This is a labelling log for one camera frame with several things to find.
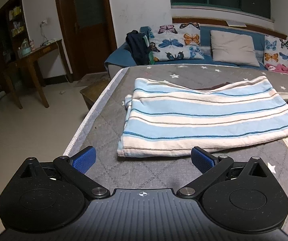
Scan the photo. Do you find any wooden wall shelf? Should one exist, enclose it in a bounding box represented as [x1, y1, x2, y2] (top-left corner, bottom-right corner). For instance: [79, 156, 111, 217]
[6, 0, 30, 62]

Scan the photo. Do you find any dark backpack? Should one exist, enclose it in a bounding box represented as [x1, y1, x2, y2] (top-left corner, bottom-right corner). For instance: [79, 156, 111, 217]
[125, 30, 151, 65]

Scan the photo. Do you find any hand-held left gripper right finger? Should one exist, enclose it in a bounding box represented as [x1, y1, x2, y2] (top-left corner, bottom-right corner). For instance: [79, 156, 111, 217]
[176, 146, 270, 199]

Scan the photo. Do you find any blue sofa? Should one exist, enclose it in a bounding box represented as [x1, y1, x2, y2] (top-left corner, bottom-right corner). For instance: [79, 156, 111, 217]
[103, 17, 288, 79]

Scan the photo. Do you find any pink plush toy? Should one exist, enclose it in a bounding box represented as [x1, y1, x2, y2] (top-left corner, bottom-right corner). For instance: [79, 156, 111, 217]
[265, 63, 288, 76]

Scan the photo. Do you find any blue white striped garment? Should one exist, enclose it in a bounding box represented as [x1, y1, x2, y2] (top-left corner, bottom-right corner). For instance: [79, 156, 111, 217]
[117, 76, 288, 158]

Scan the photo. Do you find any brown wooden door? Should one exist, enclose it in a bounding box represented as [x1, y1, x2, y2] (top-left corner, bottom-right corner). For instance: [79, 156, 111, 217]
[52, 0, 117, 83]

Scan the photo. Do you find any teal kettle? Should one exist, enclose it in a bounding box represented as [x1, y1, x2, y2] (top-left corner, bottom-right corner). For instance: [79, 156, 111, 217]
[18, 40, 31, 58]

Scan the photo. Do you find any green cloth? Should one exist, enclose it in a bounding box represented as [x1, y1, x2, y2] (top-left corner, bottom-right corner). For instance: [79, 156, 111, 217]
[144, 36, 156, 64]

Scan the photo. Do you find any wooden stool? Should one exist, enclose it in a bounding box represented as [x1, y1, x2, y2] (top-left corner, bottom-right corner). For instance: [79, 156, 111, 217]
[80, 82, 109, 111]

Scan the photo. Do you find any wooden desk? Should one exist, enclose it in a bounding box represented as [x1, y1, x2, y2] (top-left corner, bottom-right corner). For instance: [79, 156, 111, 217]
[3, 39, 72, 109]

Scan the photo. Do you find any butterfly print pillow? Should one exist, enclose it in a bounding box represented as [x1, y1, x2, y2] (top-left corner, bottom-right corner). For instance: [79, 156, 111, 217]
[263, 35, 288, 71]
[148, 22, 205, 62]

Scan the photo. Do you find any grey pillow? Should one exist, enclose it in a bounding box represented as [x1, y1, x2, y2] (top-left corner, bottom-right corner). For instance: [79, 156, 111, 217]
[210, 30, 260, 68]

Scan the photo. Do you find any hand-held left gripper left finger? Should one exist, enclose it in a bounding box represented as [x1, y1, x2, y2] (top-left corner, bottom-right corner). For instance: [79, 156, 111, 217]
[20, 146, 110, 199]

